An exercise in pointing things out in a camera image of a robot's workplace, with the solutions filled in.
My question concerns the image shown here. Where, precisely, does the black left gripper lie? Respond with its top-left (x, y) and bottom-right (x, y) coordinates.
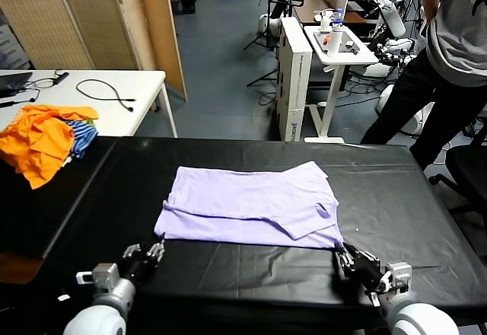
top-left (122, 239), bottom-right (165, 285)

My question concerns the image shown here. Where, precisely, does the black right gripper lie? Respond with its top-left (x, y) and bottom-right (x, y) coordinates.
top-left (339, 243), bottom-right (384, 290)

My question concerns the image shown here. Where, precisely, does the lavender t-shirt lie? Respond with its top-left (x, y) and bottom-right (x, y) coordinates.
top-left (154, 161), bottom-right (343, 250)

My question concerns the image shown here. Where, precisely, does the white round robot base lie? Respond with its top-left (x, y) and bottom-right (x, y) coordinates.
top-left (376, 83), bottom-right (437, 136)

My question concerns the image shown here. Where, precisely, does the black side table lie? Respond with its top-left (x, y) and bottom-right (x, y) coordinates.
top-left (0, 136), bottom-right (117, 285)

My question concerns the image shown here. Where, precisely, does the blue striped garment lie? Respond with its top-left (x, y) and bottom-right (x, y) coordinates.
top-left (62, 119), bottom-right (99, 160)

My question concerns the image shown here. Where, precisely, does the black table cover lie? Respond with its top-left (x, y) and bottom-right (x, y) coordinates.
top-left (37, 136), bottom-right (487, 313)

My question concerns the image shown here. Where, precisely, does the black office chair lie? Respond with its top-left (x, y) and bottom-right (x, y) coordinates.
top-left (428, 121), bottom-right (487, 214)

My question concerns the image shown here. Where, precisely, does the orange garment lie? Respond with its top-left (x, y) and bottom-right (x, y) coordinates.
top-left (0, 104), bottom-right (100, 190)

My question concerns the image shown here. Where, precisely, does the small white standing desk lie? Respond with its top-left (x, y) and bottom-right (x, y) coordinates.
top-left (303, 25), bottom-right (380, 144)

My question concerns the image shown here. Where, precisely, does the white table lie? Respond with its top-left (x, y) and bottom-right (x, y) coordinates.
top-left (0, 69), bottom-right (179, 138)

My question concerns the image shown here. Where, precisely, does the tall white cardboard box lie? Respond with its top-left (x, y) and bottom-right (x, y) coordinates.
top-left (276, 16), bottom-right (314, 142)

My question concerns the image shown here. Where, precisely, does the black laptop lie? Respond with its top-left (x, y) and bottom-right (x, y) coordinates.
top-left (0, 71), bottom-right (34, 98)

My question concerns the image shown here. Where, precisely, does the white tumbler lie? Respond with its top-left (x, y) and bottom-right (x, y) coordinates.
top-left (327, 25), bottom-right (343, 57)

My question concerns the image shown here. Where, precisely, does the grey tray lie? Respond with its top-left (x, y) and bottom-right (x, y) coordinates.
top-left (313, 30), bottom-right (369, 55)

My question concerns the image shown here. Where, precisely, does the wooden folding screen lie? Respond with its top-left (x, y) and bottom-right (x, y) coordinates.
top-left (0, 0), bottom-right (188, 103)

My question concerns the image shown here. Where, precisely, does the white humanoid robot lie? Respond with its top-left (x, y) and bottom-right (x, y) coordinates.
top-left (364, 0), bottom-right (431, 79)

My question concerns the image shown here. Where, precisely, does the black tripod stand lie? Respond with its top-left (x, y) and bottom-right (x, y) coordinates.
top-left (243, 0), bottom-right (285, 51)

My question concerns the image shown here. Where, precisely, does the person in grey shirt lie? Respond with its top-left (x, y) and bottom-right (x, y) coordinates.
top-left (360, 0), bottom-right (487, 171)

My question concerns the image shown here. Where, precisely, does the small white wheeled base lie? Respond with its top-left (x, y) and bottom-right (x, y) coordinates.
top-left (258, 13), bottom-right (282, 34)

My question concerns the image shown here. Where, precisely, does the brown desk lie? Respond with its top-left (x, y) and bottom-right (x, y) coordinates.
top-left (292, 0), bottom-right (381, 26)

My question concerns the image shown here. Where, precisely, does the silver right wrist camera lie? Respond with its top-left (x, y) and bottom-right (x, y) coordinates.
top-left (378, 261), bottom-right (412, 296)

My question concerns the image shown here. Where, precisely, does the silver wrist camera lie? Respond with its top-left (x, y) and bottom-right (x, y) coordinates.
top-left (75, 262), bottom-right (119, 290)
top-left (378, 261), bottom-right (412, 296)

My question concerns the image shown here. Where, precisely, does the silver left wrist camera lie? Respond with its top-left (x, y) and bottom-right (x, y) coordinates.
top-left (75, 262), bottom-right (119, 290)

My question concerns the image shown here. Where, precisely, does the black looped cable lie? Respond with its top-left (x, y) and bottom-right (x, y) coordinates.
top-left (75, 78), bottom-right (137, 113)

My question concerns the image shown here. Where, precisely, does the black cable with adapter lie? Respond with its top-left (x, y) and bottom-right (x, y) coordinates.
top-left (22, 69), bottom-right (71, 103)

